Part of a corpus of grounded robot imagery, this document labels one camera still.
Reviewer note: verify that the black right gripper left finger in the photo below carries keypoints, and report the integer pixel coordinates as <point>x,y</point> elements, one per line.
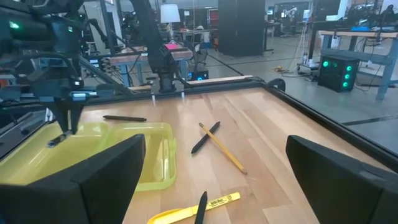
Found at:
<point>77,193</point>

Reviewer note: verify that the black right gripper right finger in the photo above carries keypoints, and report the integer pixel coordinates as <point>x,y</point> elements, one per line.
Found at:
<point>335,186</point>

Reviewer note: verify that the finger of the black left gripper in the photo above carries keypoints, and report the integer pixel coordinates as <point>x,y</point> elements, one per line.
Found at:
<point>76,115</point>
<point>62,116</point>

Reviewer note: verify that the translucent yellow-green plastic supply box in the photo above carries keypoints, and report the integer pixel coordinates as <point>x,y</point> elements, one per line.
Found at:
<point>37,155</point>

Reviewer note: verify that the slim black pen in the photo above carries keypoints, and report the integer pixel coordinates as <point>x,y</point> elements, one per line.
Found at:
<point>124,118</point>

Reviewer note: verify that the yellow wooden pencil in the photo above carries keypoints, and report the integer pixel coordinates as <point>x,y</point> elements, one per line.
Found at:
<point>224,150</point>

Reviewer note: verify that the yellow highlighter with print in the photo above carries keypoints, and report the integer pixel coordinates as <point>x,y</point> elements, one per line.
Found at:
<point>217,203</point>

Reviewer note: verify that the black marker pen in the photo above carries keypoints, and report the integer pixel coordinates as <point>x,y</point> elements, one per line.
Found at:
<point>205,137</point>

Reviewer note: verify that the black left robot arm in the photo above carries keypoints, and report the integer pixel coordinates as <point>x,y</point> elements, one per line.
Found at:
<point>155,46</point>

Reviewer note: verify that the black computer tower green lights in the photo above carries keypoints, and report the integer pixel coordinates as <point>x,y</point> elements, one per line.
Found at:
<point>337,74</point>

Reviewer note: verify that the pink paper sheet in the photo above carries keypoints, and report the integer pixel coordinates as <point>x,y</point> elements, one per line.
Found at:
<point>171,46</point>

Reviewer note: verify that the black computer blue light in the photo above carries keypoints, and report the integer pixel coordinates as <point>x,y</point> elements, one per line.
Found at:
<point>199,75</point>

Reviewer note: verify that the white shade lamp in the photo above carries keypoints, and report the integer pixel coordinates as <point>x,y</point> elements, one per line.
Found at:
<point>170,13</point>

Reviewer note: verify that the wooden workbench with blue legs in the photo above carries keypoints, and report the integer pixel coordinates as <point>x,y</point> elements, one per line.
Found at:
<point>357,33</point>

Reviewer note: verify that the tall black cabinet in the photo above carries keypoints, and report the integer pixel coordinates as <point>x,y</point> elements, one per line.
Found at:
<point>241,28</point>

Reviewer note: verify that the black aluminium table frame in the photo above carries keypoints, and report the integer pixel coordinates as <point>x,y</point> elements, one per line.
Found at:
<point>311,107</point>

